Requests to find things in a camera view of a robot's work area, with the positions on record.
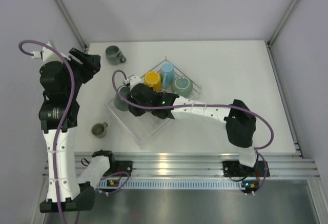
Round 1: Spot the right aluminium frame post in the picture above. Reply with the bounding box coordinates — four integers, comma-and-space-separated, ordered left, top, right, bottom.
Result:
266, 0, 301, 50

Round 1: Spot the left aluminium frame post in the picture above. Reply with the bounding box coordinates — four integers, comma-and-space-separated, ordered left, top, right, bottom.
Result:
54, 0, 88, 52

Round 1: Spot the teal speckled ceramic mug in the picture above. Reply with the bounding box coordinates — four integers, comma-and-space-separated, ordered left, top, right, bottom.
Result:
171, 76, 193, 98

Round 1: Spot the light blue mug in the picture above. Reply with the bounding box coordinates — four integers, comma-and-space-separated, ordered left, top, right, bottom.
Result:
159, 63, 175, 88

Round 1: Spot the black mug white interior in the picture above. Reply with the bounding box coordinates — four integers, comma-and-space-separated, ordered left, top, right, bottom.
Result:
157, 90, 166, 96

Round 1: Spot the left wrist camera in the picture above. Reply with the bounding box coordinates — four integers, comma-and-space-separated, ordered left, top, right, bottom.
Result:
31, 41, 61, 64

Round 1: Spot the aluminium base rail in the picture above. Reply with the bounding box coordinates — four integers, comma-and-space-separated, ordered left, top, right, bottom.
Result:
42, 152, 321, 178

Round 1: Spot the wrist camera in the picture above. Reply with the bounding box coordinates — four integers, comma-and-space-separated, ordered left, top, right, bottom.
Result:
31, 41, 61, 64
123, 75, 142, 90

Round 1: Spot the yellow enamel mug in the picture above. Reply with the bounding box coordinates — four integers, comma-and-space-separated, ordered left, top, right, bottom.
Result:
144, 71, 162, 91

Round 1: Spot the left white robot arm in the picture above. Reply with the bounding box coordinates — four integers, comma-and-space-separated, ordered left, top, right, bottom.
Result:
39, 46, 117, 213

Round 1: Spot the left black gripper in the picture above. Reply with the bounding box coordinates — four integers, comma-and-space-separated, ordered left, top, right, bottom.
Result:
59, 48, 100, 98

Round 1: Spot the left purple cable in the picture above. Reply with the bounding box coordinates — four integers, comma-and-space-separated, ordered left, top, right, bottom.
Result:
19, 39, 131, 224

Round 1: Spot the olive beige small mug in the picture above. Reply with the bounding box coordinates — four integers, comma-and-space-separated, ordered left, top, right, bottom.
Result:
91, 122, 108, 138

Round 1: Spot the dark grey glazed mug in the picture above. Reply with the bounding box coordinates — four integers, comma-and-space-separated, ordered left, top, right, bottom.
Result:
105, 45, 127, 66

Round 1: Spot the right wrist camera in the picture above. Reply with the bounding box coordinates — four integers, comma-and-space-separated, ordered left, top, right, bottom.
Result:
123, 75, 142, 90

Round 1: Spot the aluminium frame post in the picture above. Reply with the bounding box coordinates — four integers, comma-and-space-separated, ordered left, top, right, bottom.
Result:
54, 0, 88, 52
266, 0, 301, 50

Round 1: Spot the dark green cup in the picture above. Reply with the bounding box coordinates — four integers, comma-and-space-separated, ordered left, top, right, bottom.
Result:
114, 86, 130, 112

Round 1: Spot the perforated cable duct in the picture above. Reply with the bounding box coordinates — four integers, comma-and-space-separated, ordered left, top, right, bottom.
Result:
98, 178, 245, 190

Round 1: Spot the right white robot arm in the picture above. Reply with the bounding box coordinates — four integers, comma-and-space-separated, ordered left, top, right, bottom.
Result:
127, 84, 260, 176

